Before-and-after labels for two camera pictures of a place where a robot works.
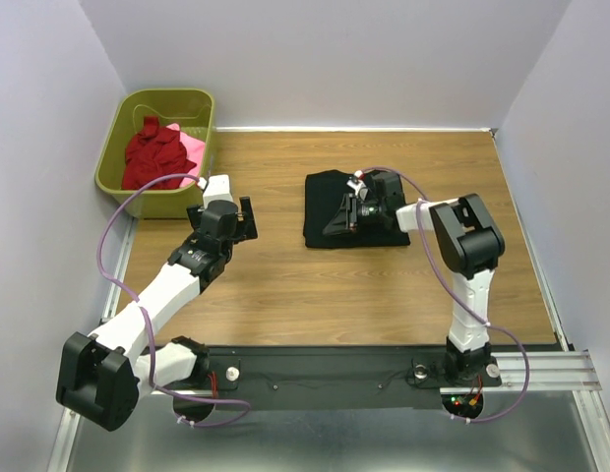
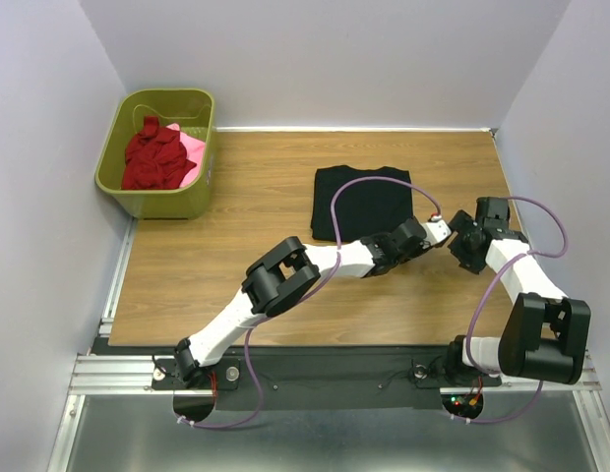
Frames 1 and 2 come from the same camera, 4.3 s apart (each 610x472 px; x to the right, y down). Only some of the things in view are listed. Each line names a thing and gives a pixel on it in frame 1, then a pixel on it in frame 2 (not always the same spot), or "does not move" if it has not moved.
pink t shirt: [195, 148] does not move
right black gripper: [346, 219] to [461, 222]
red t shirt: [153, 152] does not move
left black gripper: [245, 229] to [421, 245]
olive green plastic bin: [193, 109] does not move
